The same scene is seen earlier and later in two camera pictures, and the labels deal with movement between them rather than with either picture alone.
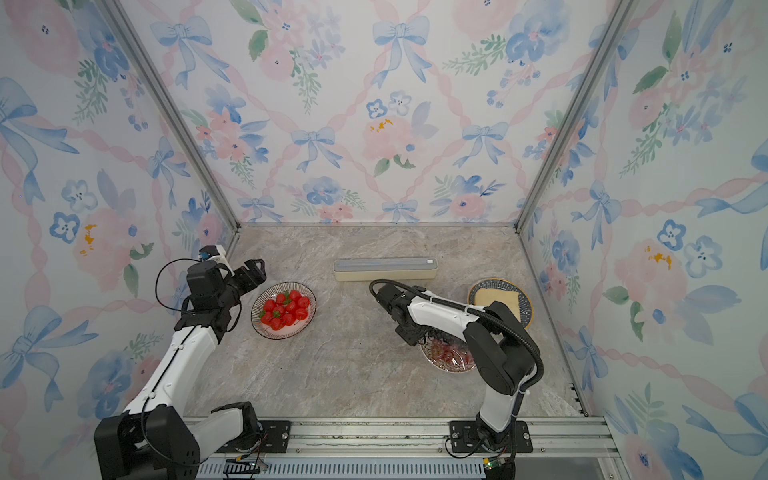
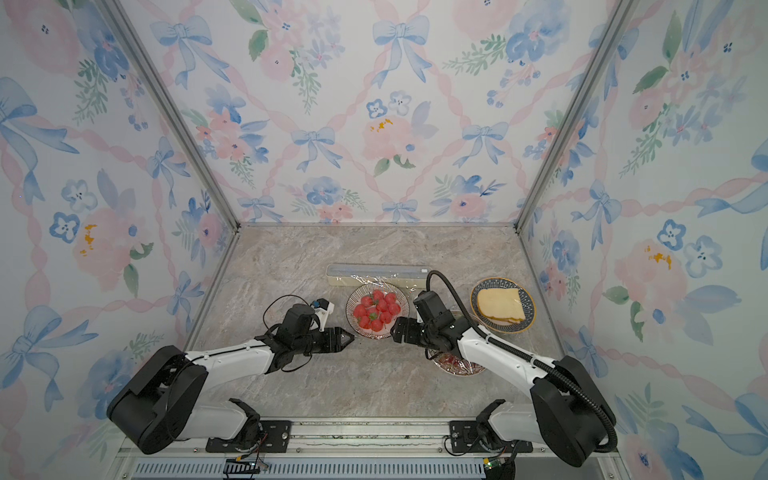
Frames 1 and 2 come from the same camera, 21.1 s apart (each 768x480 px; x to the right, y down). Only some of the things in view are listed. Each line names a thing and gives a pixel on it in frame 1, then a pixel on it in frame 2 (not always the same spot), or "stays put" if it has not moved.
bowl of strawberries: [281, 310] to [367, 289]
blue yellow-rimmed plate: [526, 312] stays put
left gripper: [258, 273] to [336, 344]
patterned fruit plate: [447, 353] stays put
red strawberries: [284, 310] to [376, 309]
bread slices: [486, 296] stays put
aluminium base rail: [404, 449] stays put
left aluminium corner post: [132, 43] stays put
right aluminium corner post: [605, 48] stays put
